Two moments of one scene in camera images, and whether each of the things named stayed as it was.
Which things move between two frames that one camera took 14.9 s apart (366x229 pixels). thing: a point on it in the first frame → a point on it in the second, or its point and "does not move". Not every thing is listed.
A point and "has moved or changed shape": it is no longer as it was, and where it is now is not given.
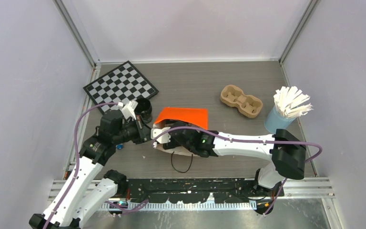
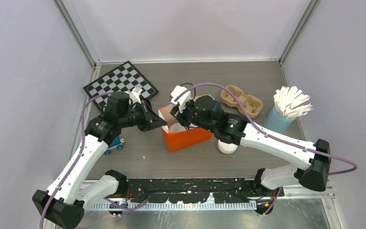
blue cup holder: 275,120 does not move
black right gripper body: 174,142 → 189,115
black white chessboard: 124,83 does not move
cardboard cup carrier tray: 249,106 does not move
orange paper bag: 198,117 has moved or changed shape
